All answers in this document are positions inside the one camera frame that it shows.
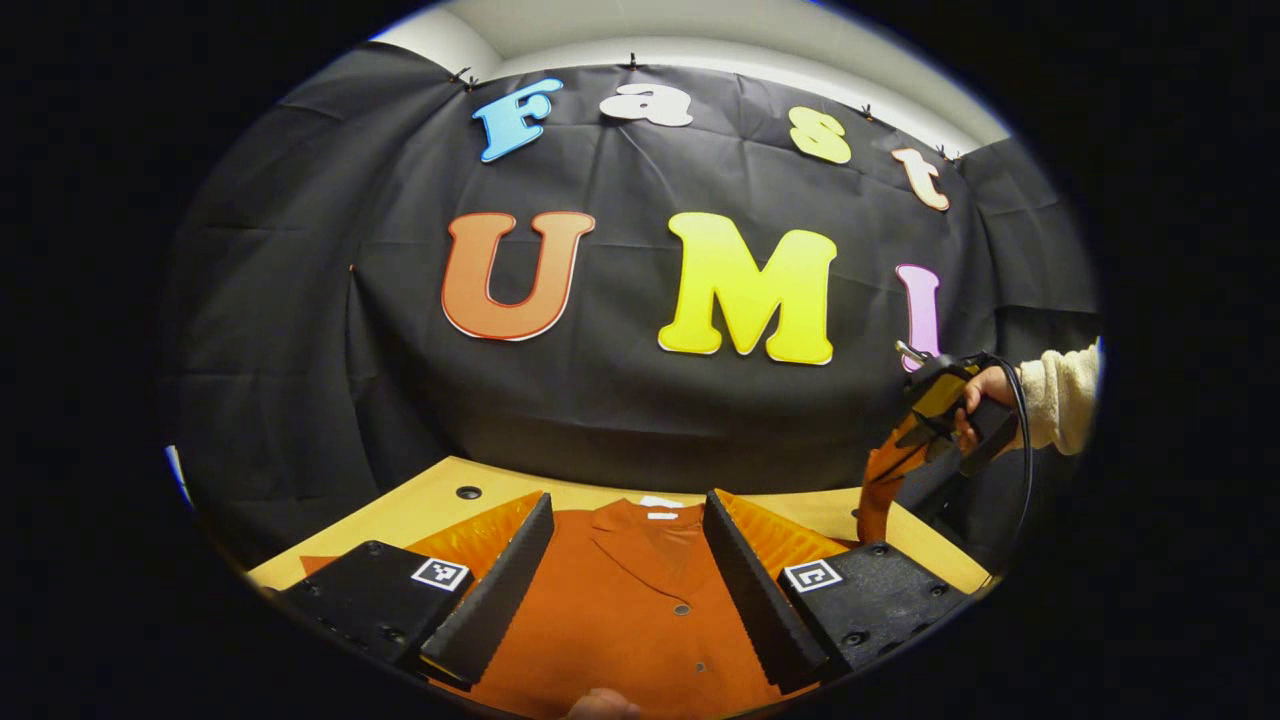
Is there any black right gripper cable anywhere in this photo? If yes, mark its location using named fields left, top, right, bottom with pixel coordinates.
left=975, top=350, right=1037, bottom=586

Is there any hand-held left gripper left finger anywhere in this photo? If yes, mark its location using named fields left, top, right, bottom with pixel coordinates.
left=275, top=490, right=556, bottom=691

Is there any black backdrop cloth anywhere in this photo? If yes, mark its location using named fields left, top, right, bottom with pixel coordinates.
left=165, top=40, right=1101, bottom=571

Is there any orange button jacket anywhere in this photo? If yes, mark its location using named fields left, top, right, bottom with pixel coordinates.
left=300, top=497, right=861, bottom=720

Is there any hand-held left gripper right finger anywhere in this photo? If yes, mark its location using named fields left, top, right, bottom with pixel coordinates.
left=702, top=488, right=971, bottom=696

